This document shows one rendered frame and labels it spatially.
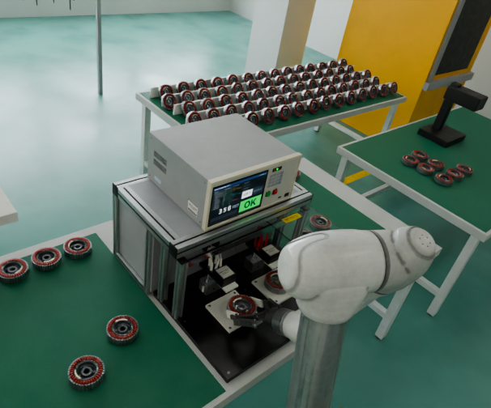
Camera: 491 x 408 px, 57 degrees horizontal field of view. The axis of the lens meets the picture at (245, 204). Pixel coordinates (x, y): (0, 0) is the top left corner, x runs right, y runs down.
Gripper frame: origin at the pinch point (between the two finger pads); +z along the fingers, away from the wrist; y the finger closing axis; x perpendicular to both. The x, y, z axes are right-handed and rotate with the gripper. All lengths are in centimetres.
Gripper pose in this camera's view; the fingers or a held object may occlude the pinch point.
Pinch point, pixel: (241, 308)
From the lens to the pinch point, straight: 174.1
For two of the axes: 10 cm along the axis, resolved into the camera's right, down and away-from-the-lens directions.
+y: 7.5, -2.8, 6.0
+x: -1.9, -9.6, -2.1
